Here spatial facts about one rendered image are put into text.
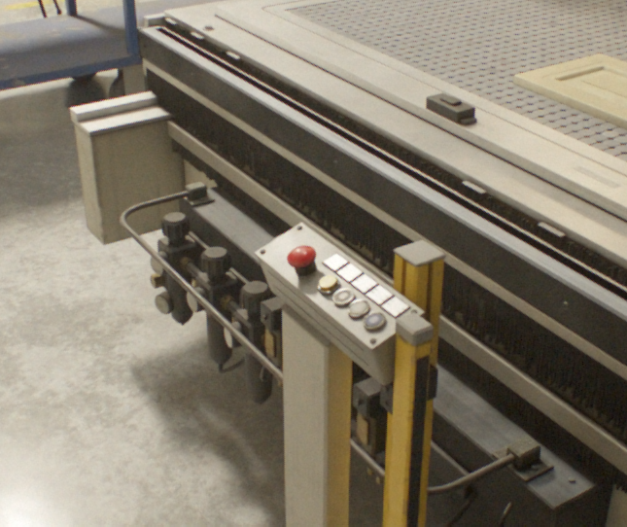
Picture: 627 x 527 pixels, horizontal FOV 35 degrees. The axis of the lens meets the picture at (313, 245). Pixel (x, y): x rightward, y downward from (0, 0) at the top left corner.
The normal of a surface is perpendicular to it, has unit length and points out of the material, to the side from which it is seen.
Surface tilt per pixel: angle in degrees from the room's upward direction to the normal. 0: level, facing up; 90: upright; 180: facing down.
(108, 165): 90
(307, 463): 90
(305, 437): 90
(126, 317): 0
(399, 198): 90
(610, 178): 0
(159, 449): 0
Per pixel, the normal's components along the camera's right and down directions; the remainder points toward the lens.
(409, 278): -0.84, 0.26
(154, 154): 0.55, 0.40
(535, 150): 0.00, -0.88
